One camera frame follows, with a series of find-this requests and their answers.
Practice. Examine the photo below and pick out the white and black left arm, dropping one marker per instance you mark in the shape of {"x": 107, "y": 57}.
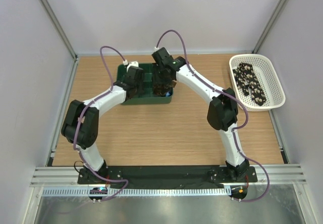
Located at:
{"x": 80, "y": 126}

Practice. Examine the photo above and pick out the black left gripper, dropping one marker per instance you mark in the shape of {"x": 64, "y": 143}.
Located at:
{"x": 141, "y": 90}

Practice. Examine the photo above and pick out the black tie with white pattern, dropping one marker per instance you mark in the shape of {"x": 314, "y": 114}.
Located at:
{"x": 247, "y": 81}

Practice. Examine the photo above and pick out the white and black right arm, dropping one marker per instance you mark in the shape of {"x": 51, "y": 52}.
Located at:
{"x": 222, "y": 107}

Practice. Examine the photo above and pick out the white perforated plastic basket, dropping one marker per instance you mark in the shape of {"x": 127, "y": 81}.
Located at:
{"x": 266, "y": 74}

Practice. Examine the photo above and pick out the white slotted cable duct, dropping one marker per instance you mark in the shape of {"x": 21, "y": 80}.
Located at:
{"x": 100, "y": 192}

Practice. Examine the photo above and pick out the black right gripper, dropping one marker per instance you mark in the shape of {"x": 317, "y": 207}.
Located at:
{"x": 157, "y": 68}

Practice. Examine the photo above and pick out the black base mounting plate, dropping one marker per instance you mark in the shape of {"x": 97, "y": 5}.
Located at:
{"x": 178, "y": 177}

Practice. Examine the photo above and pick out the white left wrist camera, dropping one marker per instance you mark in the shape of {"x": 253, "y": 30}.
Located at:
{"x": 130, "y": 64}

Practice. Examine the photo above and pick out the green divided organizer tray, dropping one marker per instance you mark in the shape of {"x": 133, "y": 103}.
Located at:
{"x": 148, "y": 96}

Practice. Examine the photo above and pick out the black tie with gold keys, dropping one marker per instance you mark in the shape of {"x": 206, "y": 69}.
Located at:
{"x": 160, "y": 89}

